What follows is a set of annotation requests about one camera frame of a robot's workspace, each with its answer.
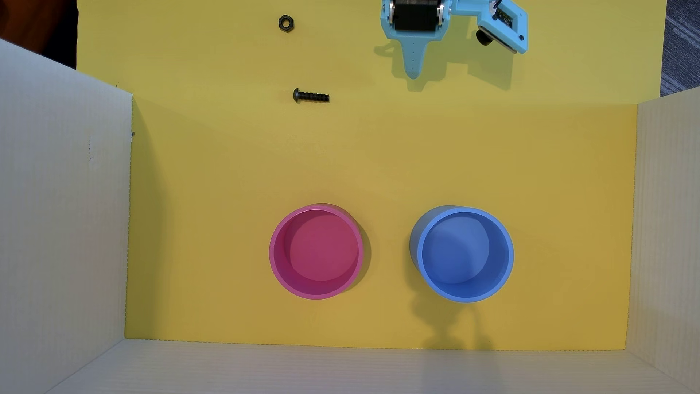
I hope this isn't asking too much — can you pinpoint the cyan gripper body black servo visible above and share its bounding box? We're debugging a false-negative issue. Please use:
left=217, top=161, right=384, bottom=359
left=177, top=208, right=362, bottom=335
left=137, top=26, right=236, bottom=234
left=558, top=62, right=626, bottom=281
left=381, top=0, right=454, bottom=43

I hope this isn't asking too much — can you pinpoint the pink round cup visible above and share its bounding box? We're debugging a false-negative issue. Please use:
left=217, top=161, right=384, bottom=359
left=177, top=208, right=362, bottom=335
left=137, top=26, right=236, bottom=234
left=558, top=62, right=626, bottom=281
left=268, top=204, right=365, bottom=300

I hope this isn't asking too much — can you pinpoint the cyan gripper finger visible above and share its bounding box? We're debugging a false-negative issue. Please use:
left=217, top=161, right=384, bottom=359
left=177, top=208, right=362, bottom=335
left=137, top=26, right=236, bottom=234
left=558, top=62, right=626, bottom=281
left=401, top=39, right=428, bottom=81

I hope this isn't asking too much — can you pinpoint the yellow paper mat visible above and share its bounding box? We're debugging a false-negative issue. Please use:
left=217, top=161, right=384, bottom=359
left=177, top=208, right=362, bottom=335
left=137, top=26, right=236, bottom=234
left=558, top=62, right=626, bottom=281
left=77, top=0, right=668, bottom=351

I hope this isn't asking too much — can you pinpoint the blue round cup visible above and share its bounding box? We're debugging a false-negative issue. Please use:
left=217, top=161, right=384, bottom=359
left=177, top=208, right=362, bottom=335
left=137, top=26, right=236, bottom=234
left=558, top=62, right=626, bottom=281
left=409, top=206, right=515, bottom=303

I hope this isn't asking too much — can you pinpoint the black bolt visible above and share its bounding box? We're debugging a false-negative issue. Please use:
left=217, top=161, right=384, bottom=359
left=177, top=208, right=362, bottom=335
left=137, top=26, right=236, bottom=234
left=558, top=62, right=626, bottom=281
left=293, top=88, right=330, bottom=104

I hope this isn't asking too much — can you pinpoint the cyan wrist camera mount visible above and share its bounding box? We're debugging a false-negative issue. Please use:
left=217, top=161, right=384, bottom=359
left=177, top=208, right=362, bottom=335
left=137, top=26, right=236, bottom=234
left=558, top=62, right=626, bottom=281
left=451, top=0, right=529, bottom=55

